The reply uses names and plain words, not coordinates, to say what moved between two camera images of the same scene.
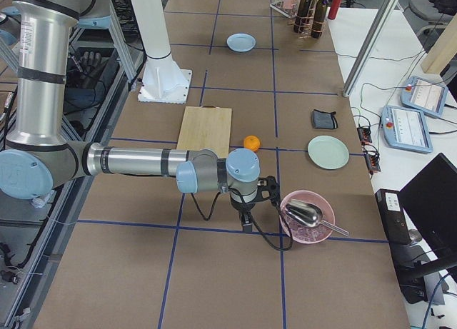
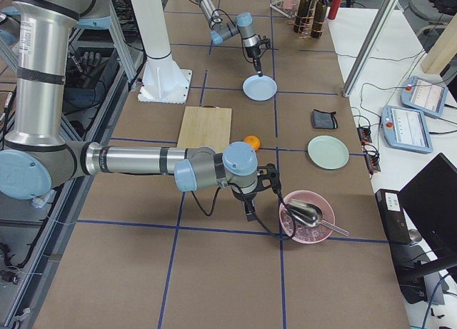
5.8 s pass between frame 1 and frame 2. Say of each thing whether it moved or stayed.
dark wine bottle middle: stayed
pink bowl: stayed
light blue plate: moved
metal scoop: stayed
